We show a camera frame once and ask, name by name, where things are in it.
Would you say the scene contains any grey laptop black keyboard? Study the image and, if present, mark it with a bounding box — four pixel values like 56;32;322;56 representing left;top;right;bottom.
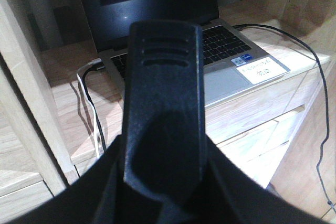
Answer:
81;0;289;105

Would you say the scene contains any black laptop cable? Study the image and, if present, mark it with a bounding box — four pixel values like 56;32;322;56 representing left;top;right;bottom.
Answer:
82;62;107;154
233;23;336;211

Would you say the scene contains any white cable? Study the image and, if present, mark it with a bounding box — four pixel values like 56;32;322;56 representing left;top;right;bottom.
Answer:
76;60;102;159

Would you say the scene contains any black stapler orange label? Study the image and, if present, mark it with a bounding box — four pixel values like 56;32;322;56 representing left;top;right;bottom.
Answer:
122;20;206;205

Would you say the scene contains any black left laptop cable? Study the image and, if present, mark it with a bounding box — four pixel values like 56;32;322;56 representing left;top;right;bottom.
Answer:
82;62;107;154

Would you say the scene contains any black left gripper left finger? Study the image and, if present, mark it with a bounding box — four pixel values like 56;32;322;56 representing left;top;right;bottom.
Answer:
0;134;124;224

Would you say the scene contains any white right laptop label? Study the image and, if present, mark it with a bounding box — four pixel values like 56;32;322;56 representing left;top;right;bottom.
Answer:
237;57;289;84

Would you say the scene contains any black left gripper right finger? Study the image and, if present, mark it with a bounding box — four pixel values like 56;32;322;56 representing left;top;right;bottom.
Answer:
174;135;323;223

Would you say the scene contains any black right laptop cable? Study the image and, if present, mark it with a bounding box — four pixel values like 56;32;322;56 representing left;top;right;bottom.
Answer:
233;23;336;211

